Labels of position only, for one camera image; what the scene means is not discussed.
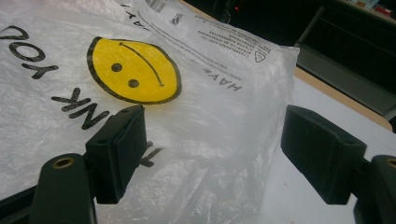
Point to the metal desk frame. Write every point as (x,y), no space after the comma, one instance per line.
(342,81)

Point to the clear smiley print plastic bag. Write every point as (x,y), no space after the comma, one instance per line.
(202,124)

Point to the white table mat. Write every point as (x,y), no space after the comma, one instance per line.
(299,189)

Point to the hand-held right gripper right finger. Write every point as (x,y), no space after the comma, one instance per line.
(323,155)

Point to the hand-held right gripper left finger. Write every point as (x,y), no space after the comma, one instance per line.
(116,155)

